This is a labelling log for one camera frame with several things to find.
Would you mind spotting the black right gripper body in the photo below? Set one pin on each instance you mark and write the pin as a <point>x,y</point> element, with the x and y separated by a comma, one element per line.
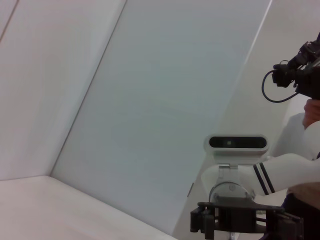
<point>237,215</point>

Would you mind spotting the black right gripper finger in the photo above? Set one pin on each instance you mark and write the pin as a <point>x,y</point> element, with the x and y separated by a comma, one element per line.
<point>285,227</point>
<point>200,221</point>

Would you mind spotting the black handheld control device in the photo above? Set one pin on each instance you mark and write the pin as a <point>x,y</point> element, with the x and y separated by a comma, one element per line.
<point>305,80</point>

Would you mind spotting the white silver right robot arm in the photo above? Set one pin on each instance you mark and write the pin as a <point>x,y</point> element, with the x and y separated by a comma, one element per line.
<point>287,170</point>

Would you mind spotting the person hand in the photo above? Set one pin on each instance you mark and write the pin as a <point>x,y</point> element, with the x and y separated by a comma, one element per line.
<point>312,112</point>

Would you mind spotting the grey head camera mount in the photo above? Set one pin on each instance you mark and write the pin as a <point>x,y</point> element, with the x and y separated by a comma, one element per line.
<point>228,172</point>

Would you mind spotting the white robot head camera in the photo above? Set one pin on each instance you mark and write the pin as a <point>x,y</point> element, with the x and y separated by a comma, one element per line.
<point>235,143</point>

